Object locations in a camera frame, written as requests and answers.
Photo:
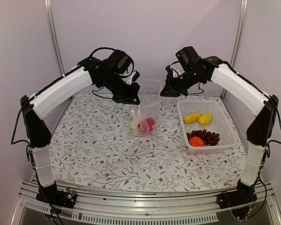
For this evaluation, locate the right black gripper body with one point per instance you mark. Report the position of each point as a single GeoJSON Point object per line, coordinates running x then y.
{"type": "Point", "coordinates": [181, 84]}

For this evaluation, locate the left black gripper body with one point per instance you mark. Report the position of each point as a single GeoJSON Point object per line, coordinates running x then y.
{"type": "Point", "coordinates": [122, 93]}

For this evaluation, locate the white cauliflower toy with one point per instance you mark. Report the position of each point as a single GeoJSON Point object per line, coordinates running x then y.
{"type": "Point", "coordinates": [134, 121]}

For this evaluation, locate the clear zip top bag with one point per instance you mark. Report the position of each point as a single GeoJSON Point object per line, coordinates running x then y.
{"type": "Point", "coordinates": [150, 103]}

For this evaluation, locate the yellow corn toy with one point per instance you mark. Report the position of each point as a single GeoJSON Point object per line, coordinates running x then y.
{"type": "Point", "coordinates": [205, 119]}
{"type": "Point", "coordinates": [191, 118]}

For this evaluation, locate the red pepper toy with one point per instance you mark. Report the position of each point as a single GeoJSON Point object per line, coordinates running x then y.
{"type": "Point", "coordinates": [146, 125]}

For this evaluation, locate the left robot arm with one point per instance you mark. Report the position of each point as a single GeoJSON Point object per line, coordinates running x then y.
{"type": "Point", "coordinates": [108, 73]}

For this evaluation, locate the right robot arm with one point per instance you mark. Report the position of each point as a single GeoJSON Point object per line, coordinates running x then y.
{"type": "Point", "coordinates": [261, 105]}

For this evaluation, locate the orange pumpkin toy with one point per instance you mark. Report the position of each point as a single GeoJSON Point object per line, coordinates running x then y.
{"type": "Point", "coordinates": [196, 142]}

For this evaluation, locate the white plastic basket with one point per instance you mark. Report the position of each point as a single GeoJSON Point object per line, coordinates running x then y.
{"type": "Point", "coordinates": [220, 124]}

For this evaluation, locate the dark red grape bunch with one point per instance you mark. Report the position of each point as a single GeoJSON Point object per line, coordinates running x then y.
{"type": "Point", "coordinates": [210, 139]}

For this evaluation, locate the floral table mat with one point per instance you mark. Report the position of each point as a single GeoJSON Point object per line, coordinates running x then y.
{"type": "Point", "coordinates": [91, 146]}

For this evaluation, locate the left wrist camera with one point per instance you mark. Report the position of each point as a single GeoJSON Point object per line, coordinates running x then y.
{"type": "Point", "coordinates": [122, 65]}

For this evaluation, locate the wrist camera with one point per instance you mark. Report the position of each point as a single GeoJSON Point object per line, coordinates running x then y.
{"type": "Point", "coordinates": [187, 57]}
{"type": "Point", "coordinates": [122, 65]}

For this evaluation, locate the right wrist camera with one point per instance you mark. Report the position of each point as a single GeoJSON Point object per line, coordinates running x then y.
{"type": "Point", "coordinates": [187, 57]}

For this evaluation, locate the right aluminium post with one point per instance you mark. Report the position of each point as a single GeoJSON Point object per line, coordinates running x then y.
{"type": "Point", "coordinates": [239, 33]}

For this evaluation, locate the aluminium post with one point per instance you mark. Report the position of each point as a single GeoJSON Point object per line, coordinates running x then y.
{"type": "Point", "coordinates": [239, 33]}
{"type": "Point", "coordinates": [53, 35]}

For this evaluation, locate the left aluminium post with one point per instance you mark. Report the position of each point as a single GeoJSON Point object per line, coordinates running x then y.
{"type": "Point", "coordinates": [53, 35]}

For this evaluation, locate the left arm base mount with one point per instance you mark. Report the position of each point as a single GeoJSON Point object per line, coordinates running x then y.
{"type": "Point", "coordinates": [64, 198]}

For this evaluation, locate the aluminium front rail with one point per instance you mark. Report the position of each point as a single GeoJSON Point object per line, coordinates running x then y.
{"type": "Point", "coordinates": [99, 206]}

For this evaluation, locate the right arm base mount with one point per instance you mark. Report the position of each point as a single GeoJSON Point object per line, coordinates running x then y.
{"type": "Point", "coordinates": [244, 197]}

